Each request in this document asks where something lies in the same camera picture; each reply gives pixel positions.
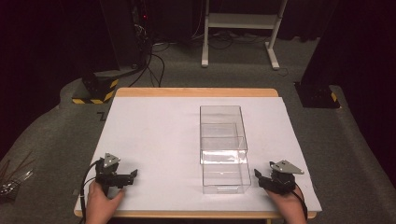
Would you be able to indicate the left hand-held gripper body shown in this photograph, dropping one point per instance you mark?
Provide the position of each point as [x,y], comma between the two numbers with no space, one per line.
[107,178]

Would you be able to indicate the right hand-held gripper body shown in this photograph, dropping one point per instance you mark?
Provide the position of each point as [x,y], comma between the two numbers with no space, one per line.
[281,179]

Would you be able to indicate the clear acrylic drawer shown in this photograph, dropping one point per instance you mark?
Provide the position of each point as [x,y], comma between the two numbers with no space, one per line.
[226,174]

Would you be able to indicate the clear acrylic drawer housing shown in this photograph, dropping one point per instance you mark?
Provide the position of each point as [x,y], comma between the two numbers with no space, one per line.
[222,130]

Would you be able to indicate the person's left hand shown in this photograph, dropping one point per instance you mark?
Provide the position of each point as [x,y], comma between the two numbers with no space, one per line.
[101,203]

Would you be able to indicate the person's right hand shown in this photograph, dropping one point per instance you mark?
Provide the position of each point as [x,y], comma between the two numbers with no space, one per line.
[288,207]

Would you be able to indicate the white paper sheet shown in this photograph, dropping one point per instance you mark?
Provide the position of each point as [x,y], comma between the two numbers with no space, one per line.
[155,140]

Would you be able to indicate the black yellow striped stand base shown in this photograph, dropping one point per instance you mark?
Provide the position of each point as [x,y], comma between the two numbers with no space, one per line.
[99,90]

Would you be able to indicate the black base with yellow corner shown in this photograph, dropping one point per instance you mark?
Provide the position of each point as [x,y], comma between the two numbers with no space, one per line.
[317,95]

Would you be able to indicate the shiny metal clutter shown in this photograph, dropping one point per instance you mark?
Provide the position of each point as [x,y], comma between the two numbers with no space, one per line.
[14,185]

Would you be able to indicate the wooden table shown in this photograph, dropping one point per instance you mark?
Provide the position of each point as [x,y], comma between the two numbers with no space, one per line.
[193,92]

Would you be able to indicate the black upright column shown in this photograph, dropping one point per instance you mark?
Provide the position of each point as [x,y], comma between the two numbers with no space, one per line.
[124,34]

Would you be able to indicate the white metal stand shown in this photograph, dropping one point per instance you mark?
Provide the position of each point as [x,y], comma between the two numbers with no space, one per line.
[243,21]

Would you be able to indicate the dark curtain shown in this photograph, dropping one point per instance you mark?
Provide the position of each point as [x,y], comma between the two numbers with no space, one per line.
[358,40]

